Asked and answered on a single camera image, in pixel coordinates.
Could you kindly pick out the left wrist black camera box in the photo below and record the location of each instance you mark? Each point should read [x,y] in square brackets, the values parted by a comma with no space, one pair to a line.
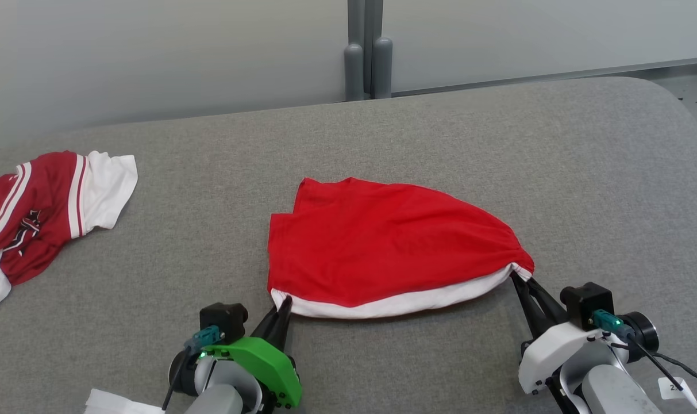
[224,319]

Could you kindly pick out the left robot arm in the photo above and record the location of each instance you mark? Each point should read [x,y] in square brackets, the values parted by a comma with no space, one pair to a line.
[222,385]

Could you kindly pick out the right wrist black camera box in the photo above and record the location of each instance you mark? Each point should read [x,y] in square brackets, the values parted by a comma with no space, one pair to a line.
[584,302]

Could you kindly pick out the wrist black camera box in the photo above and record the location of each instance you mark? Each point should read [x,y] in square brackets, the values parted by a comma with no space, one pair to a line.
[224,319]
[584,302]

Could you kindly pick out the red shorts white waistband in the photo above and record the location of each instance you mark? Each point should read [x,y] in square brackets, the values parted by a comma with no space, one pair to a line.
[382,241]

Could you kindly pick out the grey partition upright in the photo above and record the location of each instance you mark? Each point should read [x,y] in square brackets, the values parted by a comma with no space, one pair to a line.
[355,23]
[374,20]

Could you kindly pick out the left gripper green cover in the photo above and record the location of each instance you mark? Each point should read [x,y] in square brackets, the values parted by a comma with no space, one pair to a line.
[268,362]

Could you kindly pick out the red basketball jersey white sleeves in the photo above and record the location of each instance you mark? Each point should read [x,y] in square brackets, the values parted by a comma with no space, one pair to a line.
[43,190]

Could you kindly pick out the grey rounded partition post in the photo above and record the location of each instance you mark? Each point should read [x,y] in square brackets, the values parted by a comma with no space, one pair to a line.
[353,72]
[382,69]

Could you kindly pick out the white paper sheet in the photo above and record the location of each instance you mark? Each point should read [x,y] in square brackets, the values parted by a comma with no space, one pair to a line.
[118,402]

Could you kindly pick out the white label tag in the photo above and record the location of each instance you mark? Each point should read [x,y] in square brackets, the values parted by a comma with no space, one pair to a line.
[676,391]

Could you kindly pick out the grey fabric sofa cushion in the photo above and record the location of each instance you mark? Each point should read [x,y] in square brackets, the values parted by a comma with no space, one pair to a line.
[354,144]

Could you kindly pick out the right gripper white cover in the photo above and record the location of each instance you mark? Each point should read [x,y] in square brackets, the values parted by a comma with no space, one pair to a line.
[549,356]

